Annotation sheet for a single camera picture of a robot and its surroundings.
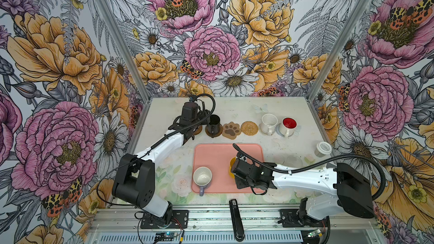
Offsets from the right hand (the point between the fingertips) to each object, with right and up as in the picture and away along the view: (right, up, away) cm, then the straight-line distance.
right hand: (240, 184), depth 80 cm
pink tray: (-11, +9, +15) cm, 21 cm away
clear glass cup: (+28, +9, +9) cm, 31 cm away
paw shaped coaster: (-3, +23, +25) cm, 34 cm away
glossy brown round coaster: (-10, +22, +23) cm, 33 cm away
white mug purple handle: (-18, +2, +5) cm, 19 cm away
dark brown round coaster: (-23, +22, +24) cm, 40 cm away
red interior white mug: (+28, +25, +17) cm, 41 cm away
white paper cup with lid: (+43, +15, +9) cm, 47 cm away
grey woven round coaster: (+25, +22, +25) cm, 42 cm away
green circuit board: (-31, -17, -9) cm, 37 cm away
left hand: (-17, +31, +9) cm, 37 cm away
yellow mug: (-5, +10, -16) cm, 20 cm away
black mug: (-13, +26, +19) cm, 35 cm away
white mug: (+20, +28, +23) cm, 42 cm away
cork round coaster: (+8, +24, +25) cm, 36 cm away
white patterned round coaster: (+16, +21, +20) cm, 33 cm away
